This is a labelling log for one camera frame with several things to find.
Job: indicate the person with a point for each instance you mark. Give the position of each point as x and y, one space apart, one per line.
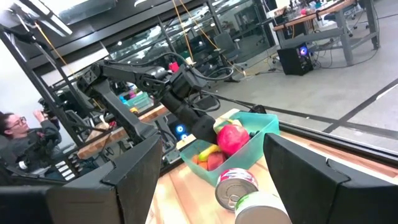
28 143

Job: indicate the red container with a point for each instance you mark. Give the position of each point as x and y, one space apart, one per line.
174 67

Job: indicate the large red apple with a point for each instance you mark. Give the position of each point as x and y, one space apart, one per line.
232 139

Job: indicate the teal plastic bin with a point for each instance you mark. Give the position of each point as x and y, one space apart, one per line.
248 152

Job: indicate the red label tin can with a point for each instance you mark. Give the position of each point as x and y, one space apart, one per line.
234 188

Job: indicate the wooden top workbench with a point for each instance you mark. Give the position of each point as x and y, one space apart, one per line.
342 18

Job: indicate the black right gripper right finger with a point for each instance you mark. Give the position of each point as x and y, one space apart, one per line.
311 193

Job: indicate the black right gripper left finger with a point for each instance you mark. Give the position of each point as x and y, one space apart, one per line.
93 202

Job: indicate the wooden top bench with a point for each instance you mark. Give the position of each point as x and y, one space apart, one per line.
124 133

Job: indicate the black computer tower blue light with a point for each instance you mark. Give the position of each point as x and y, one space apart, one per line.
293 59

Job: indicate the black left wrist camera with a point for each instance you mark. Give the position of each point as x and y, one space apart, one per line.
194 77

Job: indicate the teal background crate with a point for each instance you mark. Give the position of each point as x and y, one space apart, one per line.
138 101

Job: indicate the grey office chair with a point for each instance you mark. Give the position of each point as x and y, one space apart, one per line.
227 46

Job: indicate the black aluminium rig frame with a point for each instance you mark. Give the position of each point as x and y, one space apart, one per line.
326 137

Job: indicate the green label tin can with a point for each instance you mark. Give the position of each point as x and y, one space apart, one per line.
261 208

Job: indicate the small orange tangerine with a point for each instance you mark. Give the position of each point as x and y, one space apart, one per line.
203 165
195 159

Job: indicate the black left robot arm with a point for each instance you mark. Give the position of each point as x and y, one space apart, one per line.
124 72

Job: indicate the yellow banana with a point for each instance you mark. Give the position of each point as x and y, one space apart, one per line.
208 152

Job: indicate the computer with blue lights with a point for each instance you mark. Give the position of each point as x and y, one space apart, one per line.
182 130

